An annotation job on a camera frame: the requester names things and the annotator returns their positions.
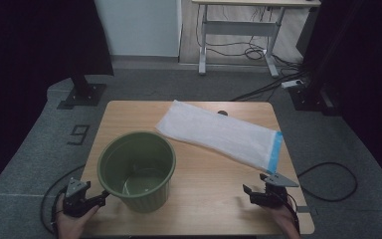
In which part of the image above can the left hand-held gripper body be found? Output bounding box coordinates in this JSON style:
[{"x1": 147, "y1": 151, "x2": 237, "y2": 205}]
[{"x1": 62, "y1": 177, "x2": 96, "y2": 219}]

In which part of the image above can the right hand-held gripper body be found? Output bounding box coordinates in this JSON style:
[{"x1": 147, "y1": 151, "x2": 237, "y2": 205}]
[{"x1": 250, "y1": 172, "x2": 299, "y2": 209}]

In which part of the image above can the green plastic bin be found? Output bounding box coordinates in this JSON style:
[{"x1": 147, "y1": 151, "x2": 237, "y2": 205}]
[{"x1": 96, "y1": 130, "x2": 177, "y2": 214}]

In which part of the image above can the white bag with blue band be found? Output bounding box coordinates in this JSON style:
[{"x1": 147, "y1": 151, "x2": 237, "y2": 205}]
[{"x1": 154, "y1": 99, "x2": 285, "y2": 175}]

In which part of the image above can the person's right hand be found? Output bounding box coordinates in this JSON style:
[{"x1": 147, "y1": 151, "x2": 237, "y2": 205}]
[{"x1": 260, "y1": 200, "x2": 300, "y2": 233}]

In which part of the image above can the black tape floor mark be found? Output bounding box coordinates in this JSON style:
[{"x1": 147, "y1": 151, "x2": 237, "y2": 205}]
[{"x1": 67, "y1": 123, "x2": 91, "y2": 146}]

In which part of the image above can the black stand base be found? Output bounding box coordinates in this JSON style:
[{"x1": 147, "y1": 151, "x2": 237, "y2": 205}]
[
  {"x1": 287, "y1": 78, "x2": 342, "y2": 118},
  {"x1": 57, "y1": 74, "x2": 107, "y2": 111}
]

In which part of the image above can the white power strip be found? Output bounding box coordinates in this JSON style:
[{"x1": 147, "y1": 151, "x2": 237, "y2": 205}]
[{"x1": 281, "y1": 79, "x2": 304, "y2": 90}]

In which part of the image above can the white desk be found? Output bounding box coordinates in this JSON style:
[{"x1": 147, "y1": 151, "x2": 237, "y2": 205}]
[{"x1": 191, "y1": 0, "x2": 322, "y2": 79}]

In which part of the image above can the black curtain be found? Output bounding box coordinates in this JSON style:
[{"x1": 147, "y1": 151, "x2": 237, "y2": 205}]
[
  {"x1": 296, "y1": 0, "x2": 382, "y2": 193},
  {"x1": 0, "y1": 0, "x2": 115, "y2": 200}
]

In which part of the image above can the white partition panel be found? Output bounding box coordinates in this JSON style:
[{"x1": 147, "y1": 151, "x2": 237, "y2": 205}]
[{"x1": 94, "y1": 0, "x2": 183, "y2": 58}]

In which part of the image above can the right hand-held gripper cable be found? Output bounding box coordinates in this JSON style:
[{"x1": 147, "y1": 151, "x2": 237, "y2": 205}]
[{"x1": 285, "y1": 161, "x2": 359, "y2": 233}]

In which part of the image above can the black floor cable bundle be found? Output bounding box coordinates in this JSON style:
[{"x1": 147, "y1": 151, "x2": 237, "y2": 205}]
[{"x1": 230, "y1": 68, "x2": 307, "y2": 103}]

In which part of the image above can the black cable tangle under desk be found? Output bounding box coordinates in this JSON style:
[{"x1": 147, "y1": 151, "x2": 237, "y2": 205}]
[{"x1": 195, "y1": 4, "x2": 299, "y2": 63}]

